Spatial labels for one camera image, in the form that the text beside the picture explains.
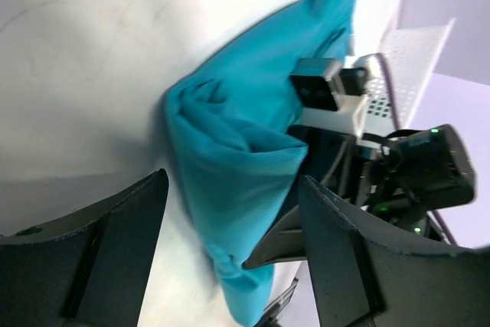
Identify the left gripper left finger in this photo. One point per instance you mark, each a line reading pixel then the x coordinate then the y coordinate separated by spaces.
pixel 88 268

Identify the teal t-shirt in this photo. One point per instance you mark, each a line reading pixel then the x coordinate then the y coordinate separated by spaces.
pixel 228 126

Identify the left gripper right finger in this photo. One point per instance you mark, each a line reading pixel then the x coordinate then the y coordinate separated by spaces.
pixel 367 272

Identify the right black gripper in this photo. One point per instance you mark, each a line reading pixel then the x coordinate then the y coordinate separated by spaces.
pixel 408 174

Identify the white plastic basket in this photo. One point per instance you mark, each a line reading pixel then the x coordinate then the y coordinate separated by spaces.
pixel 412 54

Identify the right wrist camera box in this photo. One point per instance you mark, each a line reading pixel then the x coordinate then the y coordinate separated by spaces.
pixel 333 98

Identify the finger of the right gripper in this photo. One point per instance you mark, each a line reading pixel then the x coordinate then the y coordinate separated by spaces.
pixel 283 242

